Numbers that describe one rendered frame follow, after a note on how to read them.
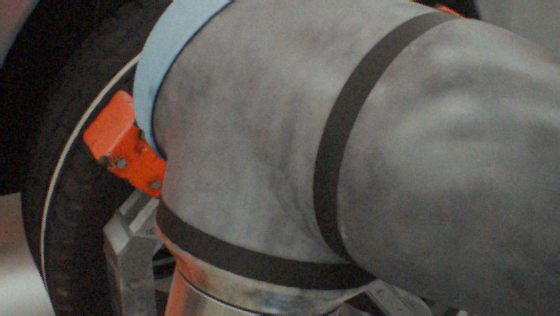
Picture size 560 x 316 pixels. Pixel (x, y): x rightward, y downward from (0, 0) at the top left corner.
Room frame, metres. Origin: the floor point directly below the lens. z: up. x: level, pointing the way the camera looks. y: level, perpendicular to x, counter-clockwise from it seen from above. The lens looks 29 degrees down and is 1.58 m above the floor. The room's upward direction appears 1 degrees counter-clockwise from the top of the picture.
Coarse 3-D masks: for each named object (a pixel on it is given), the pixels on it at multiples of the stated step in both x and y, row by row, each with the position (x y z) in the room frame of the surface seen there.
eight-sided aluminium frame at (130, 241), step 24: (144, 192) 0.96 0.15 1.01; (120, 216) 0.95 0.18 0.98; (144, 216) 0.93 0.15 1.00; (120, 240) 0.92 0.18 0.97; (144, 240) 0.92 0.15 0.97; (120, 264) 0.91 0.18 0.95; (144, 264) 0.91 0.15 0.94; (120, 288) 0.91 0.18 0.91; (144, 288) 0.92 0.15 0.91; (120, 312) 0.92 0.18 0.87; (144, 312) 0.92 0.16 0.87; (432, 312) 1.13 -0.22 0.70; (456, 312) 1.10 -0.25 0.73
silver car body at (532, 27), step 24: (0, 0) 1.09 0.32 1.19; (24, 0) 1.10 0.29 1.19; (504, 0) 1.38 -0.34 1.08; (528, 0) 1.39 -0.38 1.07; (552, 0) 1.41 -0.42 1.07; (0, 24) 1.09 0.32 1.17; (504, 24) 1.38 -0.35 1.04; (528, 24) 1.39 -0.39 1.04; (552, 24) 1.41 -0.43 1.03; (0, 48) 1.09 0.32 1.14; (552, 48) 1.41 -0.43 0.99
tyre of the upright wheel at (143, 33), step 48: (144, 0) 1.21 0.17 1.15; (96, 48) 1.18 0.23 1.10; (48, 96) 1.17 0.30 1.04; (96, 96) 1.07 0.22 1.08; (48, 144) 1.11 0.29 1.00; (96, 192) 0.98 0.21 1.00; (48, 240) 1.00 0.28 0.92; (96, 240) 0.98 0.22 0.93; (48, 288) 1.02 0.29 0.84; (96, 288) 0.98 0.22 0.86
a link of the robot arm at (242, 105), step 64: (192, 0) 0.43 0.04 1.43; (256, 0) 0.41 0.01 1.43; (320, 0) 0.40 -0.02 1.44; (384, 0) 0.40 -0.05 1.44; (192, 64) 0.40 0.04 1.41; (256, 64) 0.38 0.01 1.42; (320, 64) 0.36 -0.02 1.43; (384, 64) 0.35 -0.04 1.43; (192, 128) 0.39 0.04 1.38; (256, 128) 0.36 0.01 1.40; (320, 128) 0.34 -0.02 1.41; (192, 192) 0.38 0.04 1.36; (256, 192) 0.36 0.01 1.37; (320, 192) 0.33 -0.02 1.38; (192, 256) 0.36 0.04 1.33; (256, 256) 0.35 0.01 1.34; (320, 256) 0.35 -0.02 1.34
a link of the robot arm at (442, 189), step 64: (448, 64) 0.34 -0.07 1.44; (512, 64) 0.34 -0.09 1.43; (384, 128) 0.32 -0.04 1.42; (448, 128) 0.31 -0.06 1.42; (512, 128) 0.31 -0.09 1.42; (384, 192) 0.31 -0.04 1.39; (448, 192) 0.30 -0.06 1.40; (512, 192) 0.30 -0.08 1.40; (384, 256) 0.31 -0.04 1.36; (448, 256) 0.30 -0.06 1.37; (512, 256) 0.30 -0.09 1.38
